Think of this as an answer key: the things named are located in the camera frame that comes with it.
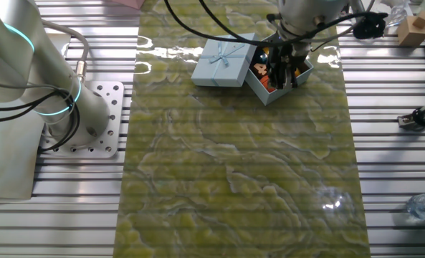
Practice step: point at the light blue gift box base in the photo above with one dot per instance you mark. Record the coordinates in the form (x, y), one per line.
(258, 89)

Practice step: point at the green marble pattern mat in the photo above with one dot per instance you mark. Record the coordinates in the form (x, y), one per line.
(233, 179)

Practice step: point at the clear glass mug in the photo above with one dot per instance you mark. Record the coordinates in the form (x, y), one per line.
(396, 14)

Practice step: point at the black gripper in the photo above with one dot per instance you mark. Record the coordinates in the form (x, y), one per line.
(287, 56)

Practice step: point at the silver robot mounting plate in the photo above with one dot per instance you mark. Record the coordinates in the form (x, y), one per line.
(113, 118)

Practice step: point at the small wooden cube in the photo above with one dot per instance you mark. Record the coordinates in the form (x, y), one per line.
(423, 19)

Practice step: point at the pink flat object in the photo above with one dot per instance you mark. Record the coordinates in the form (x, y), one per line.
(131, 3)

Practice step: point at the dark blue toy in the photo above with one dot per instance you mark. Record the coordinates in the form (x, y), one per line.
(260, 57)

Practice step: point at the light blue gift box lid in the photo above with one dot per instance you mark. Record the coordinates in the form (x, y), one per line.
(230, 73)

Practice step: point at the gold metallic toy block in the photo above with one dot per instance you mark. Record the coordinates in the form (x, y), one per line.
(266, 51)

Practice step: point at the large wooden cube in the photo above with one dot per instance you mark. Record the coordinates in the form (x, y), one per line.
(411, 36)

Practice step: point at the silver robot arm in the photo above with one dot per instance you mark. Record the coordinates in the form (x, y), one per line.
(18, 64)

